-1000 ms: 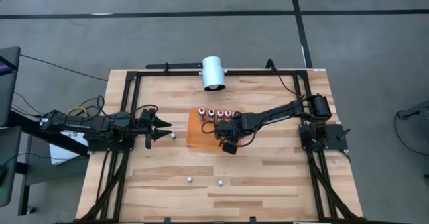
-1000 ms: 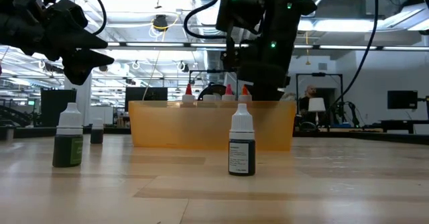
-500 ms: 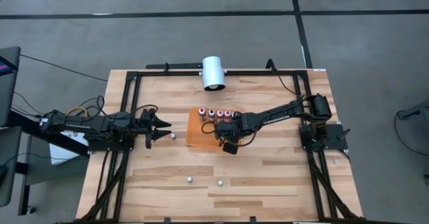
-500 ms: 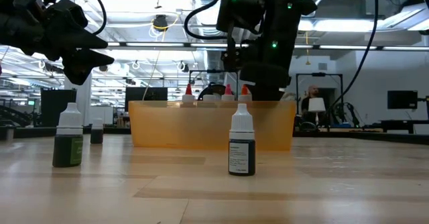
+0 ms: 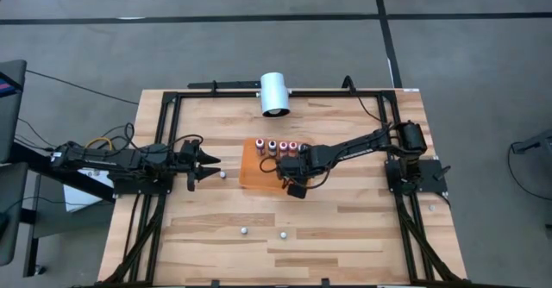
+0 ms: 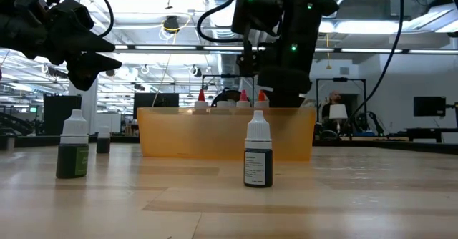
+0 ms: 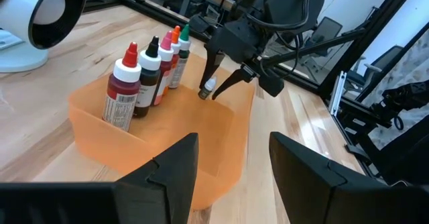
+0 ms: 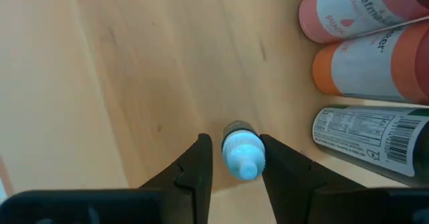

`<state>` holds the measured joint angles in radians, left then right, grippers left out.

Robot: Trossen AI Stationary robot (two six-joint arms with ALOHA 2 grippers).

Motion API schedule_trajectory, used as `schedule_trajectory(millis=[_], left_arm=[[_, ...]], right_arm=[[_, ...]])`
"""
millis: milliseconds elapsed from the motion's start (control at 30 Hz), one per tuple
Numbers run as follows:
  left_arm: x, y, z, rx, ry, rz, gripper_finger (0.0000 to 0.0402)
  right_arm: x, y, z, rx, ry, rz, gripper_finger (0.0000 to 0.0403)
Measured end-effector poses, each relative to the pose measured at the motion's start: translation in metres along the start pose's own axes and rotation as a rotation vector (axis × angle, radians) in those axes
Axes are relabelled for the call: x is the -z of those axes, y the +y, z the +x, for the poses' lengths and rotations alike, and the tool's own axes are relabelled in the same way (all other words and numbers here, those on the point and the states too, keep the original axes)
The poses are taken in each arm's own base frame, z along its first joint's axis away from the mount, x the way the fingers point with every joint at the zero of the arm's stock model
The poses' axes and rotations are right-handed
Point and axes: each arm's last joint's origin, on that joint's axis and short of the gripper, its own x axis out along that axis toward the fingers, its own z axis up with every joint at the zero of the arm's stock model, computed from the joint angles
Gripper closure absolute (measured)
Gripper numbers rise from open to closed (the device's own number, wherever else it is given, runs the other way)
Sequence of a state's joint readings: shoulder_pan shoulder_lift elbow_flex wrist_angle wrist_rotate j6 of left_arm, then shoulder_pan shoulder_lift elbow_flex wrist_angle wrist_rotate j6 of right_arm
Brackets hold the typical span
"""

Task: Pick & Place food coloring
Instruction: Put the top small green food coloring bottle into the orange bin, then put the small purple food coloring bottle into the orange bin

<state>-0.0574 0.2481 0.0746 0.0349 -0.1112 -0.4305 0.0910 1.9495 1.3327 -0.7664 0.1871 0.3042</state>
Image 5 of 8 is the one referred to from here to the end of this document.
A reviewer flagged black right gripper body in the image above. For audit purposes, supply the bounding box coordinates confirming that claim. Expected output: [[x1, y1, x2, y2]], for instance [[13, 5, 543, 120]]
[[275, 144, 325, 200]]

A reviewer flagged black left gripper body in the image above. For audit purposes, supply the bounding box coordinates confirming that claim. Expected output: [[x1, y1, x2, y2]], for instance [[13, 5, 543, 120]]
[[176, 138, 204, 193]]

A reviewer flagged translucent orange plastic tray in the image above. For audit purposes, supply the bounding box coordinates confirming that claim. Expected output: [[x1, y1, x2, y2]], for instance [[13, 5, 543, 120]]
[[239, 137, 314, 193]]

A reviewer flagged black power strip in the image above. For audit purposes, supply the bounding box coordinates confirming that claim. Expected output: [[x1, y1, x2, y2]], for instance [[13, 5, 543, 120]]
[[187, 79, 262, 91]]

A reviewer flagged white cylindrical lamp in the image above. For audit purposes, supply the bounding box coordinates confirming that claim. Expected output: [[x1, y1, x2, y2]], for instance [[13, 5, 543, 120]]
[[257, 72, 292, 118]]

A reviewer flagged white paper sheet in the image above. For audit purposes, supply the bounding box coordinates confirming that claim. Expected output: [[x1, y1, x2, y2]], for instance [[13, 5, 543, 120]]
[[63, 170, 116, 214]]

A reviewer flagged black desk beam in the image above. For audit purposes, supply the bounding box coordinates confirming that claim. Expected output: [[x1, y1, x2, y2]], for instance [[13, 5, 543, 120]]
[[8, 142, 116, 203]]

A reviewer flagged dark grey rounded panel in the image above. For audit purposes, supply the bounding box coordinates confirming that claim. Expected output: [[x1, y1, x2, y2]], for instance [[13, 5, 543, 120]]
[[0, 162, 29, 267], [0, 59, 28, 164]]

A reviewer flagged black floor stand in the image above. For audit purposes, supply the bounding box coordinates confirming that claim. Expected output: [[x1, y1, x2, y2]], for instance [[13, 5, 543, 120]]
[[510, 127, 552, 156]]

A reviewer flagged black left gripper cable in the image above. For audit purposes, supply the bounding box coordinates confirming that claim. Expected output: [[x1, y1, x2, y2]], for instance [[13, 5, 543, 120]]
[[166, 133, 204, 151]]

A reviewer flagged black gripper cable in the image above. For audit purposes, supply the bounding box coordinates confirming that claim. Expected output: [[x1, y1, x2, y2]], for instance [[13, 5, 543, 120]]
[[258, 156, 281, 175], [166, 133, 204, 151]]

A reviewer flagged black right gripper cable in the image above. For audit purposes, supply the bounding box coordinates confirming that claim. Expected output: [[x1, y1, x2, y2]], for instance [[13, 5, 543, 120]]
[[258, 156, 281, 175]]

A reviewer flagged yellow cable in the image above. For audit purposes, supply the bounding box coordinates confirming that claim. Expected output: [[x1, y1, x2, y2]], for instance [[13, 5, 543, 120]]
[[85, 136, 114, 151]]

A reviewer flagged black table cable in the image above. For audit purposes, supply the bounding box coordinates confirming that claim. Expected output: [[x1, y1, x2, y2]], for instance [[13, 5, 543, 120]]
[[342, 75, 392, 128]]

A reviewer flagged black floor cable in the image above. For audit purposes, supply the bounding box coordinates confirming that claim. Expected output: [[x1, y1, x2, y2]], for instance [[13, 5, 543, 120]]
[[25, 69, 140, 106]]

